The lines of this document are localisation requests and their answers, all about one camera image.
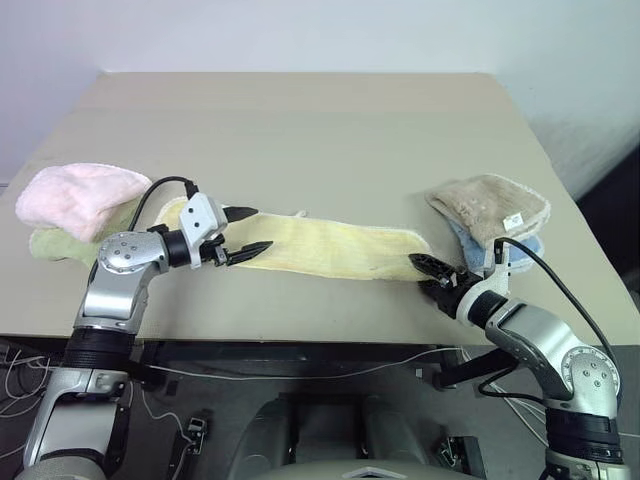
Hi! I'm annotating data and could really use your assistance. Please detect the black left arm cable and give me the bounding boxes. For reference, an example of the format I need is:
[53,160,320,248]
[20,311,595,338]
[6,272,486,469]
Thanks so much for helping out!
[133,175,202,234]

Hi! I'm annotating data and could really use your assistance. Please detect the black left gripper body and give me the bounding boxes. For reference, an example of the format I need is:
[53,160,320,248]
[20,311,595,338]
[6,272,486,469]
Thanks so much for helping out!
[198,203,233,268]

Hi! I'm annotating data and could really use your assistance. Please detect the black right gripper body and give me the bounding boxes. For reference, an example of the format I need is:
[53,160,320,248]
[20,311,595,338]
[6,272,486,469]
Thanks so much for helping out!
[432,271,482,320]

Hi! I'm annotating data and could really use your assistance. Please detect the beige folded towel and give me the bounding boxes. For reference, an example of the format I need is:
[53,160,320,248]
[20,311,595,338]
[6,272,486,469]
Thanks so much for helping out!
[424,172,552,247]

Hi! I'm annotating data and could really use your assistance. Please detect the green folded towel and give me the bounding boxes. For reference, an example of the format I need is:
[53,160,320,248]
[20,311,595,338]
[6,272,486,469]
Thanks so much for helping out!
[28,198,147,267]

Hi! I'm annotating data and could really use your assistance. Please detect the yellow towel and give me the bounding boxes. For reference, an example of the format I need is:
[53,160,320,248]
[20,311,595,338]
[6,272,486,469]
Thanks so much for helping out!
[153,196,437,282]

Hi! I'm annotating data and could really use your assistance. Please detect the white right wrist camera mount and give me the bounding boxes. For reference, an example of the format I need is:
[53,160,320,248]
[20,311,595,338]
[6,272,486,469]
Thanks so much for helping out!
[456,243,513,327]

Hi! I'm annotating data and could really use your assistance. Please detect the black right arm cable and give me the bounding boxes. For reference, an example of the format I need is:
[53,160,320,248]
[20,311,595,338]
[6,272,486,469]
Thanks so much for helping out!
[477,237,616,402]

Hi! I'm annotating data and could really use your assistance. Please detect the tangled white wires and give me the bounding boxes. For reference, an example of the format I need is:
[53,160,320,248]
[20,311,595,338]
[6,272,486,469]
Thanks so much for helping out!
[487,382,551,444]

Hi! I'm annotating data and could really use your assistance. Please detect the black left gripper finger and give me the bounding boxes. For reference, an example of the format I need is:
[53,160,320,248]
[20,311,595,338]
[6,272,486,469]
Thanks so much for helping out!
[225,240,275,267]
[224,204,260,225]

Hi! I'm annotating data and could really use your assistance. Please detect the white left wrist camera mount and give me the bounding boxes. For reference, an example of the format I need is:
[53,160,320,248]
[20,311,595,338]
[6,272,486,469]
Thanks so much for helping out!
[178,193,227,270]

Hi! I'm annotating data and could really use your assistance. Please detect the pink folded towel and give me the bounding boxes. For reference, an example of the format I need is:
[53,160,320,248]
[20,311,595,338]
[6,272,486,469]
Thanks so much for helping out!
[15,162,153,244]

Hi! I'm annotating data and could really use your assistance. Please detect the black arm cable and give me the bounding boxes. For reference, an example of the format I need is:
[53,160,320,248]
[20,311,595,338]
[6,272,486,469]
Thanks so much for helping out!
[477,237,616,402]
[133,175,202,234]

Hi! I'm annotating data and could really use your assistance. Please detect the blue folded towel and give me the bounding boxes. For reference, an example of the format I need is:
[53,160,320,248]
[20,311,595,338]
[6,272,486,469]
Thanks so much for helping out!
[445,219,546,275]

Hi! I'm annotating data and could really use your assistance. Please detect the small black floor clamp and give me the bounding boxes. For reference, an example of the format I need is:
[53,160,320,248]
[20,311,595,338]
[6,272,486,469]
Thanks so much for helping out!
[174,408,212,455]
[437,433,485,475]

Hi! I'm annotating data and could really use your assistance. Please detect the dark panel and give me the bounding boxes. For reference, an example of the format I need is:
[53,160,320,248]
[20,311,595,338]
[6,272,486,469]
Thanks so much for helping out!
[574,148,640,312]

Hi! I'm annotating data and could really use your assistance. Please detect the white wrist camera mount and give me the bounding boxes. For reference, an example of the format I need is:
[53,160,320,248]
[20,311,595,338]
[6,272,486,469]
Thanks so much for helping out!
[456,243,513,327]
[178,193,227,270]

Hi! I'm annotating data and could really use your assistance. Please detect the black table frame bar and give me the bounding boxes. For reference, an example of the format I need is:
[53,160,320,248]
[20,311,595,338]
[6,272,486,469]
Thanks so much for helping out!
[124,340,516,392]

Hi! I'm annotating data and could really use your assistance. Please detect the thin white cord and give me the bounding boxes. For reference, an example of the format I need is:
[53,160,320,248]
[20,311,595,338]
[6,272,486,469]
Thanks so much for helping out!
[0,346,464,422]

